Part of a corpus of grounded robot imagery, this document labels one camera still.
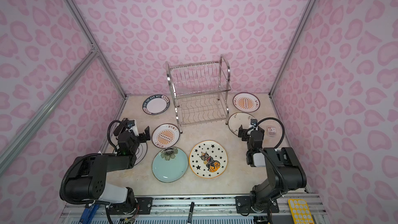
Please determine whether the halloween cat star plate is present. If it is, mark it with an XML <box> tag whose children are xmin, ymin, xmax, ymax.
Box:
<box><xmin>189</xmin><ymin>140</ymin><xmax>228</xmax><ymax>178</ymax></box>

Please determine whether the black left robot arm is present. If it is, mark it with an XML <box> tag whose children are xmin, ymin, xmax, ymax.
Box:
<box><xmin>59</xmin><ymin>120</ymin><xmax>151</xmax><ymax>216</ymax></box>

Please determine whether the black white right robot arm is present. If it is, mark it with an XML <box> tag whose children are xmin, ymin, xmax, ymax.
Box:
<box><xmin>235</xmin><ymin>126</ymin><xmax>307</xmax><ymax>216</ymax></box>

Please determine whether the orange sunburst plate near rack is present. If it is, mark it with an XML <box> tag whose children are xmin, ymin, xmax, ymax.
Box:
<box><xmin>151</xmin><ymin>123</ymin><xmax>181</xmax><ymax>148</ymax></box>

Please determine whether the silver two-tier dish rack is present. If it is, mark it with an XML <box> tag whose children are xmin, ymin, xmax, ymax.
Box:
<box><xmin>165</xmin><ymin>55</ymin><xmax>231</xmax><ymax>133</ymax></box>

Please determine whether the white plate black text rim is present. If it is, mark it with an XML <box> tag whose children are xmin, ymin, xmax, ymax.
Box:
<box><xmin>142</xmin><ymin>94</ymin><xmax>170</xmax><ymax>115</ymax></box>

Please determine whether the orange sunburst plate far right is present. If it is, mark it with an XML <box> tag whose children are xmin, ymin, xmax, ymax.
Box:
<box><xmin>233</xmin><ymin>92</ymin><xmax>261</xmax><ymax>113</ymax></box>

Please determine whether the mint green flower plate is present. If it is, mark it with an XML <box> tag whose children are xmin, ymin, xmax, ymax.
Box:
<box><xmin>152</xmin><ymin>147</ymin><xmax>188</xmax><ymax>183</ymax></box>

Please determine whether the black marker pen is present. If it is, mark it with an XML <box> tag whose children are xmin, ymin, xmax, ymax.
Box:
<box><xmin>187</xmin><ymin>202</ymin><xmax>195</xmax><ymax>224</ymax></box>

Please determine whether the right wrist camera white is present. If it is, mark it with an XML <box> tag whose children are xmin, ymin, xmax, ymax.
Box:
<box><xmin>250</xmin><ymin>118</ymin><xmax>258</xmax><ymax>129</ymax></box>

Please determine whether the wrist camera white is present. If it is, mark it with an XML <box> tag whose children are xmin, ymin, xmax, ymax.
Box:
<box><xmin>250</xmin><ymin>118</ymin><xmax>258</xmax><ymax>129</ymax></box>
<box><xmin>125</xmin><ymin>119</ymin><xmax>139</xmax><ymax>136</ymax></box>

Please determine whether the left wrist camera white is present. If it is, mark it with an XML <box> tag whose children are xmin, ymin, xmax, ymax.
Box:
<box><xmin>125</xmin><ymin>119</ymin><xmax>139</xmax><ymax>136</ymax></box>

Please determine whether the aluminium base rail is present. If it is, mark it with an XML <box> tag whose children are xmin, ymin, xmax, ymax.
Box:
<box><xmin>57</xmin><ymin>192</ymin><xmax>330</xmax><ymax>224</ymax></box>

